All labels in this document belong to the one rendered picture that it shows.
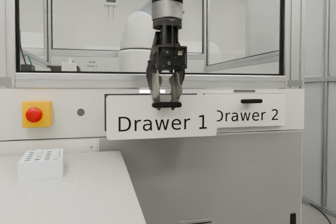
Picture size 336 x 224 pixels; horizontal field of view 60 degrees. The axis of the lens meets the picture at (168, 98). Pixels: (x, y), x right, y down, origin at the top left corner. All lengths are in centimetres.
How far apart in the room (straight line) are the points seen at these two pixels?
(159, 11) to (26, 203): 47
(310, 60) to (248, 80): 164
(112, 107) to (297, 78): 68
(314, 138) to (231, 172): 165
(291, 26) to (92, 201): 88
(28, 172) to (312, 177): 233
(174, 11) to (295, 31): 56
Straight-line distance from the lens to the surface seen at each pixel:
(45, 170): 66
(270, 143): 108
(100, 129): 90
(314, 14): 267
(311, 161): 267
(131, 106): 73
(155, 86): 70
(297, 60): 113
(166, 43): 69
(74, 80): 90
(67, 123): 90
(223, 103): 96
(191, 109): 77
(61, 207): 51
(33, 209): 52
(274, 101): 105
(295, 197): 119
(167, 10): 70
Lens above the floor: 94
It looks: 2 degrees down
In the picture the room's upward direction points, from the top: straight up
